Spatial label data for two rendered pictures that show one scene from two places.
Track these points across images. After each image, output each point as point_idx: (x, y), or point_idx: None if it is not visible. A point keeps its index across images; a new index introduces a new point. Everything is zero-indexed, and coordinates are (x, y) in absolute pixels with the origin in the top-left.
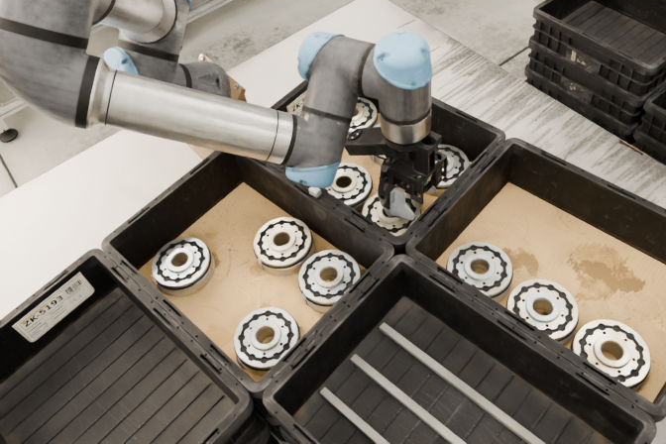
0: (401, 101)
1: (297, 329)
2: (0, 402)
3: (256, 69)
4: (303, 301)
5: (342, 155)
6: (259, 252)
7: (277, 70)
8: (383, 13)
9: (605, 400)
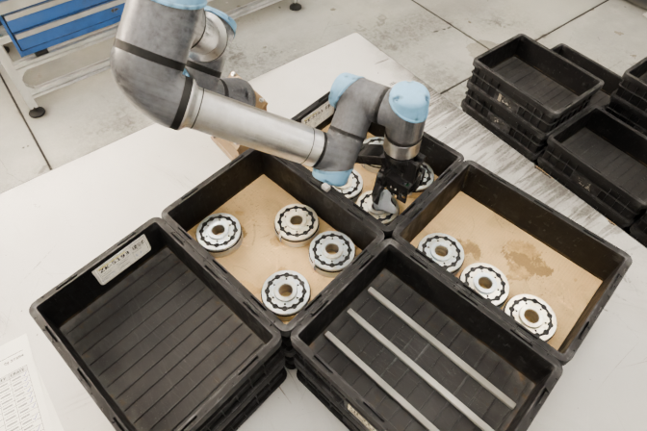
0: (405, 130)
1: (309, 288)
2: (75, 329)
3: (265, 85)
4: (311, 267)
5: None
6: (278, 228)
7: (282, 88)
8: (364, 51)
9: (529, 349)
